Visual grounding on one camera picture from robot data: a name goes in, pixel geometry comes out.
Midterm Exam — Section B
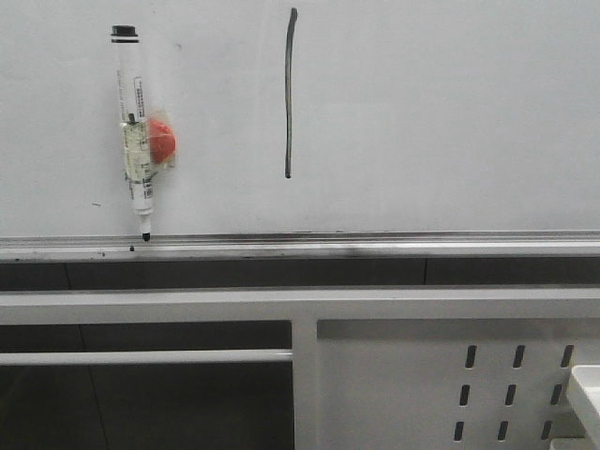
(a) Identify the large white whiteboard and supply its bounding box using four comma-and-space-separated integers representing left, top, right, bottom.
1, 1, 599, 237

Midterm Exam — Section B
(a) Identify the white plastic bin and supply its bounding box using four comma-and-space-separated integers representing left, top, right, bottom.
547, 364, 600, 450

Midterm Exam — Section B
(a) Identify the white metal pegboard frame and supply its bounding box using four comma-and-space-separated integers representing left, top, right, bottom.
1, 287, 599, 449

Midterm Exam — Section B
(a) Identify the aluminium whiteboard marker tray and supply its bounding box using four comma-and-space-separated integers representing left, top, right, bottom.
1, 231, 599, 263

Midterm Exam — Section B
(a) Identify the white whiteboard marker black cap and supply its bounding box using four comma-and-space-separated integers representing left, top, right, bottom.
111, 24, 154, 242

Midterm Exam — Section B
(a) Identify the red round magnet taped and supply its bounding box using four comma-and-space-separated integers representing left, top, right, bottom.
147, 109, 178, 171

